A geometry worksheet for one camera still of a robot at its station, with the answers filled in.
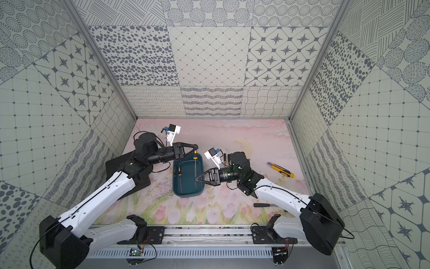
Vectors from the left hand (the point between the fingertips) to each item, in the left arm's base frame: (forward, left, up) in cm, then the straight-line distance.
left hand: (196, 144), depth 67 cm
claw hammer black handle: (-13, -31, -34) cm, 48 cm away
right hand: (-12, -1, -9) cm, 15 cm away
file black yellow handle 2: (+11, +5, -29) cm, 31 cm away
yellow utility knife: (+6, -44, -32) cm, 55 cm away
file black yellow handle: (+4, +14, -31) cm, 35 cm away
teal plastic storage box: (+3, +11, -31) cm, 33 cm away
